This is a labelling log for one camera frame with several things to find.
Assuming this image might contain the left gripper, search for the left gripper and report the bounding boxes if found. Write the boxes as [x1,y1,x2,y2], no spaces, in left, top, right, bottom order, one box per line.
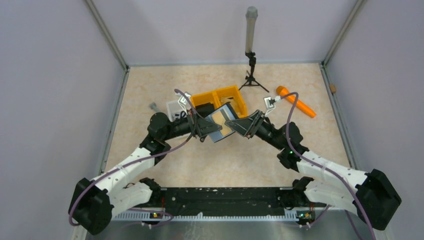
[162,107,222,141]

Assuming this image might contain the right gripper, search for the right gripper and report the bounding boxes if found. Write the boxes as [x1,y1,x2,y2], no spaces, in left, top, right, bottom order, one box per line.
[225,109,286,151]

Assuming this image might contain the black leather card holder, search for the black leather card holder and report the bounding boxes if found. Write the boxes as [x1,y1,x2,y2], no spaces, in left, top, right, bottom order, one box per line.
[205,102,239,143]

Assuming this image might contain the gold credit card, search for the gold credit card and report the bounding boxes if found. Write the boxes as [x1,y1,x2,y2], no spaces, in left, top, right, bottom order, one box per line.
[211,109,234,137]

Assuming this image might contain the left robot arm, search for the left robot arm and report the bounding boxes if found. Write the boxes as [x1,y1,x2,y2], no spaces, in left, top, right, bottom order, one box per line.
[68,110,222,235]

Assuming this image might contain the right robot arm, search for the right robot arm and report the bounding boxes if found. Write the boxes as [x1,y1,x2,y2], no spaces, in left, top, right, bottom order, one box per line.
[225,110,402,231]

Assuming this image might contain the black cards stack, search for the black cards stack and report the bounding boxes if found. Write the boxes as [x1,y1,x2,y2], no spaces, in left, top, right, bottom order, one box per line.
[195,102,215,118]

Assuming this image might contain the white card in bin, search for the white card in bin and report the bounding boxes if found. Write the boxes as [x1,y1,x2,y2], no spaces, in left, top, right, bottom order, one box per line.
[172,111,187,121]

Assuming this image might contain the beige striped cards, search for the beige striped cards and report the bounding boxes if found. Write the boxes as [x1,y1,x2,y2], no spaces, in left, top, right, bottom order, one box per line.
[220,96,237,104]

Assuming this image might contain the yellow bin with beige cards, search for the yellow bin with beige cards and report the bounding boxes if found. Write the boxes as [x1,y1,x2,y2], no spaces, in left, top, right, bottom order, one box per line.
[215,85,248,118]

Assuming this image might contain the yellow bin with black cards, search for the yellow bin with black cards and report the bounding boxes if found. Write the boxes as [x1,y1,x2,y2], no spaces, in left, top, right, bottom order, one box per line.
[190,90,221,110]

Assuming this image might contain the white plastic bin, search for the white plastic bin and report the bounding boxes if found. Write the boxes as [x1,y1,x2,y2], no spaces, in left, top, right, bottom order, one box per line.
[166,100,184,122]

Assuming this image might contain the black mini tripod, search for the black mini tripod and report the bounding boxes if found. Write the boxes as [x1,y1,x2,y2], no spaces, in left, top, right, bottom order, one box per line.
[239,52,270,93]

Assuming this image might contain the orange toy microphone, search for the orange toy microphone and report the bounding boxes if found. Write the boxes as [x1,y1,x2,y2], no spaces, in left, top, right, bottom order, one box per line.
[276,85,317,119]

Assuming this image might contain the grey plastic bolt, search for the grey plastic bolt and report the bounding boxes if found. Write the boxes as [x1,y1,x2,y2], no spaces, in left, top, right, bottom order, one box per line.
[148,102,162,113]

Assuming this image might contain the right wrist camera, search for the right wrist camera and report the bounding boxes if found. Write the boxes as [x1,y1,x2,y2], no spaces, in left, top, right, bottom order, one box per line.
[263,95,281,117]

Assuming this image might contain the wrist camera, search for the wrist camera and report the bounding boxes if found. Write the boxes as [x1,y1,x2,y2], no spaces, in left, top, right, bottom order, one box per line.
[176,92,192,112]
[263,95,281,117]

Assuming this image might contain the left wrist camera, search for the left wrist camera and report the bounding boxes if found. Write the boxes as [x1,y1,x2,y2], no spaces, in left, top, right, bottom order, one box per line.
[176,92,192,112]

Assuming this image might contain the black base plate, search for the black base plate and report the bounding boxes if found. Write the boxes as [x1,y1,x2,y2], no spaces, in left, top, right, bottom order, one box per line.
[139,187,314,217]

